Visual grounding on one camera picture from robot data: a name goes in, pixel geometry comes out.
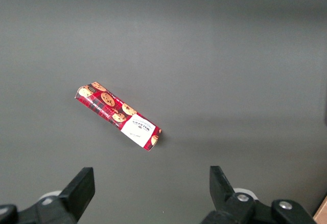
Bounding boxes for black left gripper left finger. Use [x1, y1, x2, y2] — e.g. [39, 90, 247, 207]
[0, 167, 96, 224]

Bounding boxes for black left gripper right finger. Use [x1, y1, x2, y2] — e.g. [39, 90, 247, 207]
[200, 166, 317, 224]

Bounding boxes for wooden drawer cabinet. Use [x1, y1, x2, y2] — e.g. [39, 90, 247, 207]
[313, 195, 327, 224]

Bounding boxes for red tartan cookie box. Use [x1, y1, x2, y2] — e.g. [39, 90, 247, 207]
[74, 81, 163, 151]

